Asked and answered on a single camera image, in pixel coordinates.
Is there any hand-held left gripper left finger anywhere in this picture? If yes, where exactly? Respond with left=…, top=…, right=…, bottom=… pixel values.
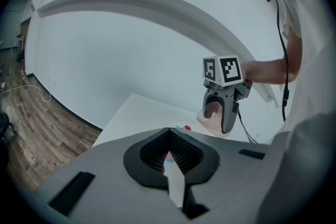
left=34, top=127, right=185, bottom=224

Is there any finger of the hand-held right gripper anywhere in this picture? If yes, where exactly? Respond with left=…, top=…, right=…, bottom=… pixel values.
left=202, top=89, right=224, bottom=115
left=220, top=92, right=240, bottom=135

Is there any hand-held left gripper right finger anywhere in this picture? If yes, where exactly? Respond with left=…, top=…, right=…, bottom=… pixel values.
left=169, top=127, right=275, bottom=224

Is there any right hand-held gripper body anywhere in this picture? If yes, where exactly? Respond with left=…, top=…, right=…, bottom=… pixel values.
left=202, top=55, right=254, bottom=101

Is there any pink plastic cup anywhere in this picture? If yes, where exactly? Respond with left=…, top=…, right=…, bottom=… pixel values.
left=196, top=102, right=232, bottom=139

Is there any person's right forearm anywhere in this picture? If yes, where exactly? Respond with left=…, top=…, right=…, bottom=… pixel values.
left=240, top=28, right=302, bottom=85

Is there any person's beige shirt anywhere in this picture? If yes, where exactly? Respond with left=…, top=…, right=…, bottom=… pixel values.
left=258, top=0, right=336, bottom=224

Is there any brown wooden door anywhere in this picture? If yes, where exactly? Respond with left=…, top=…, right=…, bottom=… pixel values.
left=20, top=17, right=32, bottom=44

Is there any black device cable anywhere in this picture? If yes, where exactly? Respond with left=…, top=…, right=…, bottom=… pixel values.
left=237, top=0, right=290, bottom=144

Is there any white floor cable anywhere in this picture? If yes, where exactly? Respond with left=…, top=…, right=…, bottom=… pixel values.
left=0, top=83, right=53, bottom=103

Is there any white wall ledge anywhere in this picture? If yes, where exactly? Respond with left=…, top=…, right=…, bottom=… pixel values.
left=36, top=0, right=279, bottom=108

